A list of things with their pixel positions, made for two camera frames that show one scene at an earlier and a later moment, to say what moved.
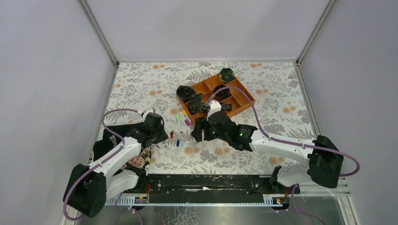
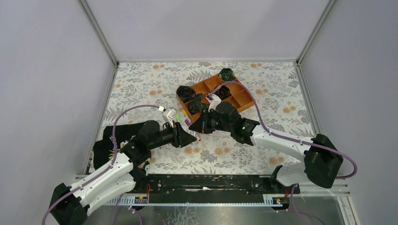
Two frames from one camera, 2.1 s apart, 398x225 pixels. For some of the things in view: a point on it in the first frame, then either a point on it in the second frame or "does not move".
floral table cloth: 282,110 does not move
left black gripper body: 158,134 -> 179,134
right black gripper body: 202,129 -> 203,123
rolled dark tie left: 186,93 does not move
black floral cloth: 138,163 does not move
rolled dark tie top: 226,75 does not move
